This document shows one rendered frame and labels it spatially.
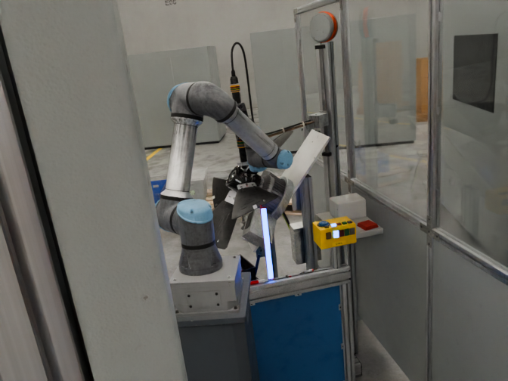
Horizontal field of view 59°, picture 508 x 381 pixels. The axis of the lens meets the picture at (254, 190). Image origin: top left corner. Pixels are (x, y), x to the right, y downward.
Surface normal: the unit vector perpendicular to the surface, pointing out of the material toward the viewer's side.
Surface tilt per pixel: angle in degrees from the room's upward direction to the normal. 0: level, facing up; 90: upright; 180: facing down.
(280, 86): 90
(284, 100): 90
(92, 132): 90
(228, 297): 90
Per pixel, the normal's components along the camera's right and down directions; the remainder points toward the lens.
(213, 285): -0.06, 0.23
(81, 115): 0.21, 0.27
